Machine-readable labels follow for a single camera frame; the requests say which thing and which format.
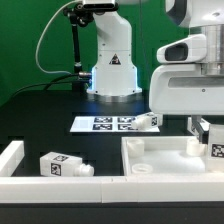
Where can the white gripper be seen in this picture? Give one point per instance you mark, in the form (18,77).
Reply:
(182,90)

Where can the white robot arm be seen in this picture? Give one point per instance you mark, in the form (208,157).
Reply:
(115,76)

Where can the white tag sheet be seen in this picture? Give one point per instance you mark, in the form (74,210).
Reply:
(85,124)

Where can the white U-shaped obstacle fence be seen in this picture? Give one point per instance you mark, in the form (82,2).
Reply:
(105,189)

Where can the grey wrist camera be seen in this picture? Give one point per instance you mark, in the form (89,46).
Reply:
(188,50)

